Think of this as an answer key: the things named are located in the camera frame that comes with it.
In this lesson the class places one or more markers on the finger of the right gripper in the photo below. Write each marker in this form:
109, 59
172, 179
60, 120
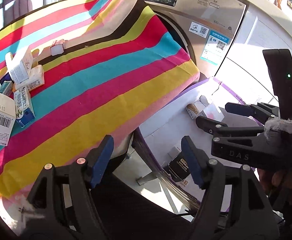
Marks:
260, 112
217, 128

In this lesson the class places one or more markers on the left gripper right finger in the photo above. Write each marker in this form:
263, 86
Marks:
250, 215

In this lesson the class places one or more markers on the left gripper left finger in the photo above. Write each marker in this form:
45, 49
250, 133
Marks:
62, 200

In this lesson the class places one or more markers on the black box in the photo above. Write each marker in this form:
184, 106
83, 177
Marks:
178, 168

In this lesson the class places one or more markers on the white blue toothpaste box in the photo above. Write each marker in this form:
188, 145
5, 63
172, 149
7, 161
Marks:
23, 106

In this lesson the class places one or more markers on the white barcode box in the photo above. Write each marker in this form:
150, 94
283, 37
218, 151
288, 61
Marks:
7, 118

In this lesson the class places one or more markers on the tall white printed box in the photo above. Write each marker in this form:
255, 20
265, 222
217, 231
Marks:
20, 64

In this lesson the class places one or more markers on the red white tissue pack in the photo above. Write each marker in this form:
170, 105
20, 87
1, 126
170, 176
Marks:
57, 47

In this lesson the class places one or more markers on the beige illustrated box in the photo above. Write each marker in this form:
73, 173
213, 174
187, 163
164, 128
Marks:
203, 108

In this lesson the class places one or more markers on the orange white tissue pack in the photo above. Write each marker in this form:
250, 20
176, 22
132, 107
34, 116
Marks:
35, 80

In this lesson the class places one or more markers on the teal small box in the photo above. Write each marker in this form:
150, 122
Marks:
7, 88

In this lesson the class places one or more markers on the dark blue small block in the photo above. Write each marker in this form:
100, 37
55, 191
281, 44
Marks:
6, 77

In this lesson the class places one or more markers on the person's right hand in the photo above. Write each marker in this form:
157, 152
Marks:
269, 179

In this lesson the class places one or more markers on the black phone on gripper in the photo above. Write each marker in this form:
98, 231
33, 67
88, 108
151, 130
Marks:
279, 64

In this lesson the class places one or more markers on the purple white storage box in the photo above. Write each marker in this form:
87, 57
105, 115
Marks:
175, 143

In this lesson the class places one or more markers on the silver washing machine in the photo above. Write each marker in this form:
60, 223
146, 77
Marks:
205, 29

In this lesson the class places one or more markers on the striped colourful tablecloth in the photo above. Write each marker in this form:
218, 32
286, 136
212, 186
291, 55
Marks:
120, 65

